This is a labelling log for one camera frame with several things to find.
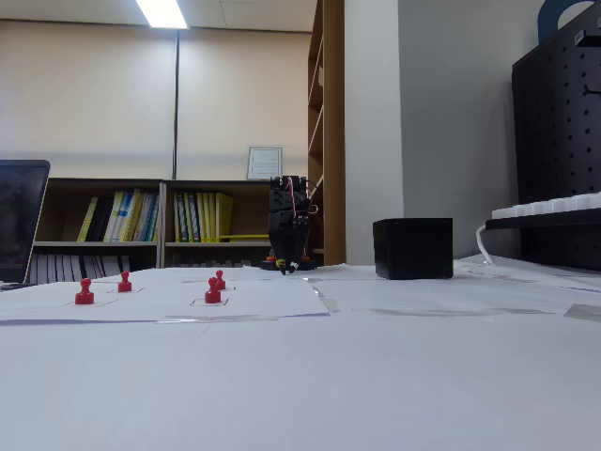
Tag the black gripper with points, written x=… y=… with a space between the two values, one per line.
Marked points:
x=285 y=236

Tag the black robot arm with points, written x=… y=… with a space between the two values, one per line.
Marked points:
x=282 y=197

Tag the black open box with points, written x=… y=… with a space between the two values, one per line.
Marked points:
x=413 y=249

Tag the yellow flat folder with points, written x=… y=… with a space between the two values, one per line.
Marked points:
x=244 y=236

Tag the low wooden bookshelf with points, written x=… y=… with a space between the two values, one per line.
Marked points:
x=249 y=211
x=66 y=211

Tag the framed white certificate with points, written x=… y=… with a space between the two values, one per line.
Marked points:
x=265 y=163

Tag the row of yellow binders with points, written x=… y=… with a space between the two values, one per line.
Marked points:
x=206 y=216

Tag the tall wooden bookshelf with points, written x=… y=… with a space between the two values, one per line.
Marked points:
x=334 y=141

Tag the white sheet with drawn squares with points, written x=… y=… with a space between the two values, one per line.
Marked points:
x=155 y=303

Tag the row of colourful upright books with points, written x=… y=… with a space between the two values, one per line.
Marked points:
x=122 y=216

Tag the row of white binders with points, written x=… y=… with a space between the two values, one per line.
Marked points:
x=70 y=268

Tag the ceiling light panel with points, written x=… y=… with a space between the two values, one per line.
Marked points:
x=162 y=13

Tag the white power strip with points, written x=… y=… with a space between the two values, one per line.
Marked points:
x=554 y=205

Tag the dark laptop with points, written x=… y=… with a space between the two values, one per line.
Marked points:
x=19 y=216

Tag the black pegboard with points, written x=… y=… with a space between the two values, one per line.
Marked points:
x=554 y=131

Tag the blue rounded object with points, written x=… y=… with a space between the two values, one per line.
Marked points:
x=547 y=19

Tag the dark vertical wall conduit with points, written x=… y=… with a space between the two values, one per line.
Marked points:
x=176 y=103

